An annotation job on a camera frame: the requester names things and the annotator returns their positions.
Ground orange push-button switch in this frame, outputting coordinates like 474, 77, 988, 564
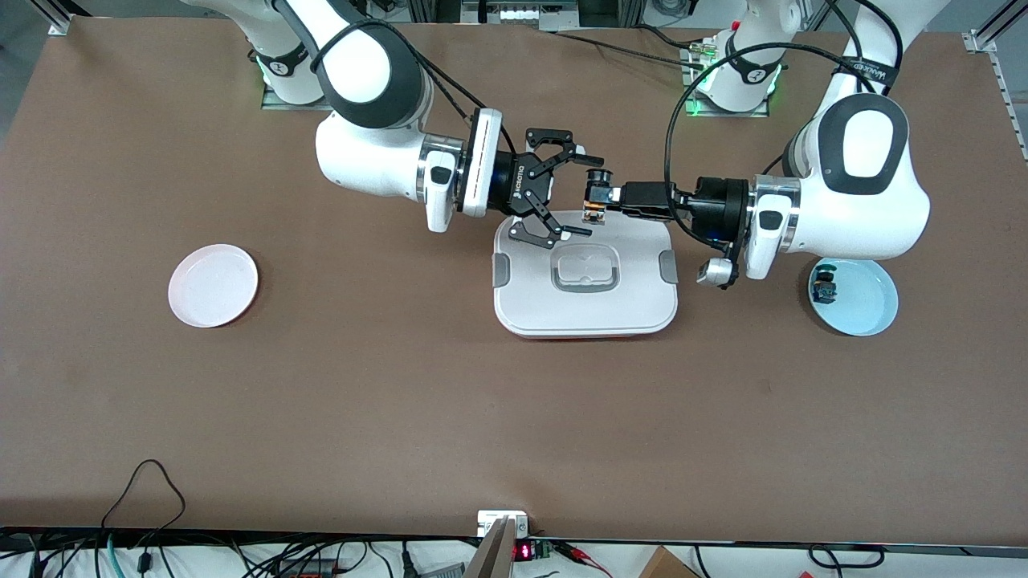
582, 168, 617, 224

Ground white lunch box grey latches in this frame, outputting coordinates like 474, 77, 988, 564
492, 210, 679, 340

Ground white socket box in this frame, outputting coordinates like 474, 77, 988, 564
477, 511, 530, 538

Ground brown cardboard box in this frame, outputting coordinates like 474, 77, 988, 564
638, 546, 700, 578

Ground light blue round plate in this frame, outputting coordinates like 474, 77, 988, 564
808, 258, 899, 337

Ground red clip lead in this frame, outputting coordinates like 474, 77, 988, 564
554, 542, 614, 578

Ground pink round plate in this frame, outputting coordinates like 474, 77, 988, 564
168, 243, 259, 329

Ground wooden slat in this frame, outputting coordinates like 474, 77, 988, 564
464, 517, 516, 578

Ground black orange device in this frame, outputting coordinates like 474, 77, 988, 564
277, 557, 339, 578

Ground aluminium profile corner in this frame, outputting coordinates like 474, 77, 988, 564
32, 0, 78, 37

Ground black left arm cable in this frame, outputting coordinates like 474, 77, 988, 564
663, 0, 905, 234

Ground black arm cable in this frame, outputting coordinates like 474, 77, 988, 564
663, 0, 905, 234
273, 0, 516, 158

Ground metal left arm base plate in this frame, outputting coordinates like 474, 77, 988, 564
683, 44, 773, 120

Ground black cable on table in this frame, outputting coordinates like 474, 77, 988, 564
540, 26, 712, 70

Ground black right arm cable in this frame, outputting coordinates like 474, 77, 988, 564
273, 0, 516, 158

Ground aluminium frame rail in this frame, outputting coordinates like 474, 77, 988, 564
461, 0, 581, 32

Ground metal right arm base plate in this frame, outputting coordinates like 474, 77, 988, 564
261, 80, 330, 112

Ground aluminium profile bracket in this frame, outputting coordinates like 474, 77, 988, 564
962, 0, 1028, 163

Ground black coiled cable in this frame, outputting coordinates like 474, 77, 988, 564
806, 544, 887, 570

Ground black looped cable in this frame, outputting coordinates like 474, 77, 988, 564
100, 458, 187, 556

